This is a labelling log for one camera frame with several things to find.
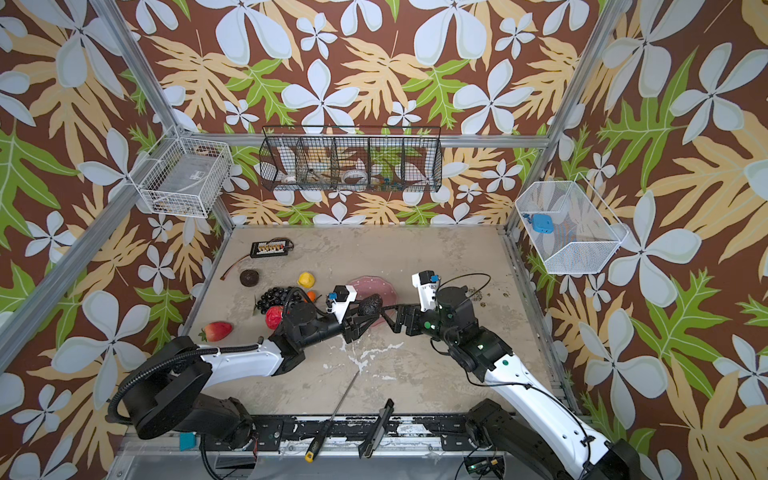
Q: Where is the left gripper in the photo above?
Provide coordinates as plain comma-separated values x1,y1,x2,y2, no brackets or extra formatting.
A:
299,298,379,352

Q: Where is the pink dotted plate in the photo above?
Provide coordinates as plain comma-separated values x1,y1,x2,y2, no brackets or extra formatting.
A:
345,276,398,319

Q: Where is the yellow pear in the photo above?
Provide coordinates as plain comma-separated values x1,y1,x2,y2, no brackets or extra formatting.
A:
297,272,316,289

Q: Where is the dark avocado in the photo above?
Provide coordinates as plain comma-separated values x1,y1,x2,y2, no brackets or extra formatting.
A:
357,294,383,320

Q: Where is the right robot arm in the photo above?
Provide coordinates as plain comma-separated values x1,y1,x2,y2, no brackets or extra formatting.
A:
380,287,642,479

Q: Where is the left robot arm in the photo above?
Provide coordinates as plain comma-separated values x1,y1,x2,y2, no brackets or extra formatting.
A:
106,294,384,450

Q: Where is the red tomato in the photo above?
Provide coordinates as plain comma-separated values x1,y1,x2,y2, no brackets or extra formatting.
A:
265,305,283,330

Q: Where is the black grape bunch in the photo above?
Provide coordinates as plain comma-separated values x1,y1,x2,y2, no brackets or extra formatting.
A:
254,287,304,315

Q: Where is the red mango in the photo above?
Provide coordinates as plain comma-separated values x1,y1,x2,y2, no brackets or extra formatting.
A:
198,321,234,343

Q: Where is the blue object in basket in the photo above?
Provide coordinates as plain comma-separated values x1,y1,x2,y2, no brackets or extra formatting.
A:
527,213,554,234

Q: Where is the white mesh basket right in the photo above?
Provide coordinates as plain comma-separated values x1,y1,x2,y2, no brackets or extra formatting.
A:
515,175,629,276

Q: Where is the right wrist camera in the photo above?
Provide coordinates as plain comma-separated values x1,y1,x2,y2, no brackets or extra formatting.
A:
412,270,440,312

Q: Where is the yellow handled screwdriver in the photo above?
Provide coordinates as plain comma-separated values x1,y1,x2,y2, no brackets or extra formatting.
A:
304,372,360,463

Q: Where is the black mounting rail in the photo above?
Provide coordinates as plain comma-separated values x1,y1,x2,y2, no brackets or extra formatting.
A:
239,413,522,452

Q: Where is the black clamp bracket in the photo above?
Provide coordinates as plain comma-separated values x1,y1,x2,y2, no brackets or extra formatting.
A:
358,398,395,459

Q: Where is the black wire basket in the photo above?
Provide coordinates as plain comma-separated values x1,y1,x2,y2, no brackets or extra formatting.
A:
256,126,444,192

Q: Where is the teal handled tool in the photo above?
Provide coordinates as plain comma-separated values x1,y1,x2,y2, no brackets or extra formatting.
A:
178,432,197,452

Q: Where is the white wire basket left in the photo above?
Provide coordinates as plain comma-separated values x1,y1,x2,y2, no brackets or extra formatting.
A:
133,132,233,218

